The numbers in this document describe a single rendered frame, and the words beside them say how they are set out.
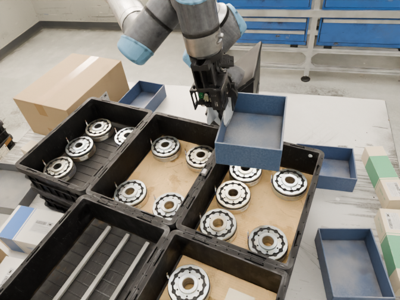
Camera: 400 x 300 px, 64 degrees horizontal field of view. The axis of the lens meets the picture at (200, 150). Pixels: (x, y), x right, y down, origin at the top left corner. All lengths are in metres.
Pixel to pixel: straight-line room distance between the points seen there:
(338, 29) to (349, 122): 1.42
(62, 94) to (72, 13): 3.14
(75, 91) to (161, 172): 0.59
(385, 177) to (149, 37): 0.89
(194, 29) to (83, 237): 0.68
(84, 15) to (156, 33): 3.79
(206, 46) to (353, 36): 2.29
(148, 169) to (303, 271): 0.58
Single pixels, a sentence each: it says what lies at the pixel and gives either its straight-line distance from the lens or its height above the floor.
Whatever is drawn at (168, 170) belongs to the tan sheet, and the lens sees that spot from 1.10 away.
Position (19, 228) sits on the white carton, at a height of 0.79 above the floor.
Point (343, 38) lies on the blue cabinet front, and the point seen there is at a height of 0.39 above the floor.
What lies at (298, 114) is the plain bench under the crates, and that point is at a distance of 1.50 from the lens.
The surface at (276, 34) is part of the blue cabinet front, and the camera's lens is 2.84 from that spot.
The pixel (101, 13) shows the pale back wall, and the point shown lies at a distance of 4.35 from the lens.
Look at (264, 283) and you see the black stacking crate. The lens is 0.84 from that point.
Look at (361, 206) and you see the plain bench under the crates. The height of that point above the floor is 0.70.
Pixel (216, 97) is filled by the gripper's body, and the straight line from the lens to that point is 0.68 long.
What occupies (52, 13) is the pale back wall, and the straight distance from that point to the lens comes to 4.77.
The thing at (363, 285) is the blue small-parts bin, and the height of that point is 0.70.
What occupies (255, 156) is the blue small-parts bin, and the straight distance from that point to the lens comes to 0.73.
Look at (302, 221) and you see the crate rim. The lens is 0.85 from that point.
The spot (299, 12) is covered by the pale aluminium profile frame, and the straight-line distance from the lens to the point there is 2.72.
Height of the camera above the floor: 1.63
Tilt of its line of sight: 45 degrees down
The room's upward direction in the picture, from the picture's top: 8 degrees counter-clockwise
